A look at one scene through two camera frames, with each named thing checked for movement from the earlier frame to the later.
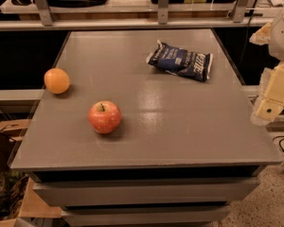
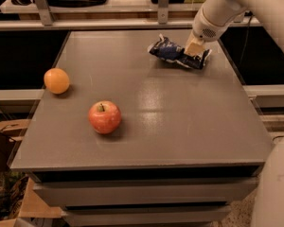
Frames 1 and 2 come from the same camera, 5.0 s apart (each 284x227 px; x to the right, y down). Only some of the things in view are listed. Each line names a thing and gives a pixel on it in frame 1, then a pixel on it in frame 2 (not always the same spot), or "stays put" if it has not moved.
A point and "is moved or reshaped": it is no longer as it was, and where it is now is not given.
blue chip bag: (178, 61) is moved or reshaped
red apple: (104, 116) stays put
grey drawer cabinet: (155, 129) stays put
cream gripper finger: (276, 91) -> (213, 18)
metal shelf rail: (48, 23) stays put
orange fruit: (56, 80) stays put
